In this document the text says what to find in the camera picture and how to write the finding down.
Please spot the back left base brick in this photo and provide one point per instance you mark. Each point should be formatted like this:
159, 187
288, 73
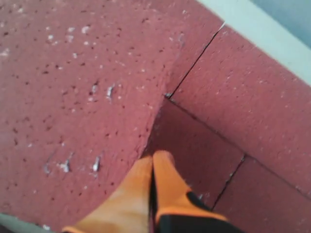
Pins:
255, 103

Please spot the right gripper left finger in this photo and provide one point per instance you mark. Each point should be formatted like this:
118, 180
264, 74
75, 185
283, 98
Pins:
127, 208

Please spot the red brick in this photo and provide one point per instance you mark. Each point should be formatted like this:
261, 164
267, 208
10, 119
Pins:
205, 160
81, 82

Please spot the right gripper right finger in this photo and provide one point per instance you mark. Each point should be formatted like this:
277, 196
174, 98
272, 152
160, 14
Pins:
178, 209

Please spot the right second-row brick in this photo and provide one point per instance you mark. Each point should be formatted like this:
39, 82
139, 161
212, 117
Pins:
258, 201

